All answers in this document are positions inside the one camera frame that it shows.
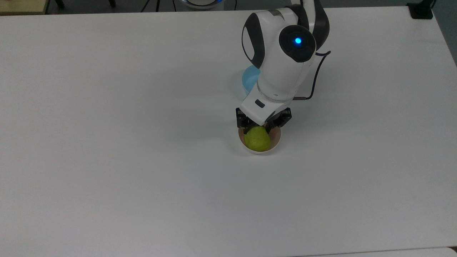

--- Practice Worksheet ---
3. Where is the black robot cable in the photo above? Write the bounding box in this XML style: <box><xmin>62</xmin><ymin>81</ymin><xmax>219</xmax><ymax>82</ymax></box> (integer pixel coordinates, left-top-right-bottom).
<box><xmin>293</xmin><ymin>51</ymin><xmax>331</xmax><ymax>101</ymax></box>

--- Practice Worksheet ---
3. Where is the wooden furniture piece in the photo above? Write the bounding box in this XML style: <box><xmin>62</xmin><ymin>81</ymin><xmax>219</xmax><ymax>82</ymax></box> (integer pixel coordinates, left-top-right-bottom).
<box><xmin>0</xmin><ymin>0</ymin><xmax>50</xmax><ymax>15</ymax></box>

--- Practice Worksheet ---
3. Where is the black table clamp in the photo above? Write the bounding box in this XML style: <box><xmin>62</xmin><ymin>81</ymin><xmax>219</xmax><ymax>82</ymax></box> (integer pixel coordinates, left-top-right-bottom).
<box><xmin>407</xmin><ymin>0</ymin><xmax>437</xmax><ymax>20</ymax></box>

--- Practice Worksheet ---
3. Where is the green pear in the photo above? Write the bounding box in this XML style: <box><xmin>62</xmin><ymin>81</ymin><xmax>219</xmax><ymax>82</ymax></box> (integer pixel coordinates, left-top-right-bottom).
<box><xmin>244</xmin><ymin>126</ymin><xmax>272</xmax><ymax>152</ymax></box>

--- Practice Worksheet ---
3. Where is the light blue bowl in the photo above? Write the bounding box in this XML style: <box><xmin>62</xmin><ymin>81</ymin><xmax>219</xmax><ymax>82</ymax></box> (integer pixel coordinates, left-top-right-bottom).
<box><xmin>242</xmin><ymin>65</ymin><xmax>261</xmax><ymax>95</ymax></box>

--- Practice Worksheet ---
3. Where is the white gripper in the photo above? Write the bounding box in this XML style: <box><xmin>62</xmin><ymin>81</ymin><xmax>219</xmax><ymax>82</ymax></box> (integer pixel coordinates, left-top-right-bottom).
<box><xmin>235</xmin><ymin>86</ymin><xmax>294</xmax><ymax>135</ymax></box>

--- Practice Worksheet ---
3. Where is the white bowl with brown interior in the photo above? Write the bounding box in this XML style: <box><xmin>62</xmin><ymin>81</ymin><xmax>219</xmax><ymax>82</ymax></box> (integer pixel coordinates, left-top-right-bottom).
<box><xmin>238</xmin><ymin>126</ymin><xmax>282</xmax><ymax>155</ymax></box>

